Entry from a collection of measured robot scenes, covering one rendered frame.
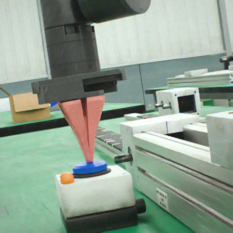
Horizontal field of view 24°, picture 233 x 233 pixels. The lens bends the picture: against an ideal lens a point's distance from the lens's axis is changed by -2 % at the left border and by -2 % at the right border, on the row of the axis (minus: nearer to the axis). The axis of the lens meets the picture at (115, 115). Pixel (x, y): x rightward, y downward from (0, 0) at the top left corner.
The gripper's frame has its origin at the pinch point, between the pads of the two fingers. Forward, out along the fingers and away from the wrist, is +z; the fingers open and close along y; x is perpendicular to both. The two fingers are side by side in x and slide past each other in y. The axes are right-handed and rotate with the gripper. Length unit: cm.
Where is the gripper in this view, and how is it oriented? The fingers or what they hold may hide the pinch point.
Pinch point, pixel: (88, 154)
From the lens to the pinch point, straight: 63.3
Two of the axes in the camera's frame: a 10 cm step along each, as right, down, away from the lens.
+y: 9.7, -1.6, 1.8
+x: -1.9, -0.3, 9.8
